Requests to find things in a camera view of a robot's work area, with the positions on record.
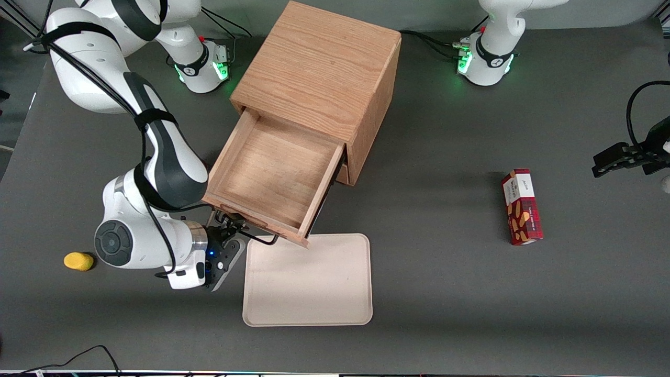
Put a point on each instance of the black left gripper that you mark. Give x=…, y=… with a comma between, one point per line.
x=650, y=154

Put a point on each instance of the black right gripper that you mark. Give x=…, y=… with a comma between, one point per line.
x=214, y=237

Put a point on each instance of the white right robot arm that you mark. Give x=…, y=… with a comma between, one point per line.
x=84, y=68

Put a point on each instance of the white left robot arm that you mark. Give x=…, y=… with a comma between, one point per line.
x=492, y=57

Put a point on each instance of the wooden drawer cabinet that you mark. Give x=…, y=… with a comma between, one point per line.
x=314, y=63

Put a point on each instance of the beige rectangular tray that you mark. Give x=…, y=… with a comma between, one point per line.
x=309, y=283

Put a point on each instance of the red cookie box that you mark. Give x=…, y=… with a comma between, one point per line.
x=523, y=209

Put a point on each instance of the yellow lemon-shaped object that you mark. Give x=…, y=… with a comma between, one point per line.
x=78, y=262

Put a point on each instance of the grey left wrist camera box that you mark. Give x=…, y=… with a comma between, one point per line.
x=666, y=184

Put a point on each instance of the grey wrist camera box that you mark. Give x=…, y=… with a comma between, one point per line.
x=186, y=275
x=666, y=184

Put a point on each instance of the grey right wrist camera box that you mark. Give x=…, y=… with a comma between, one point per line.
x=186, y=275

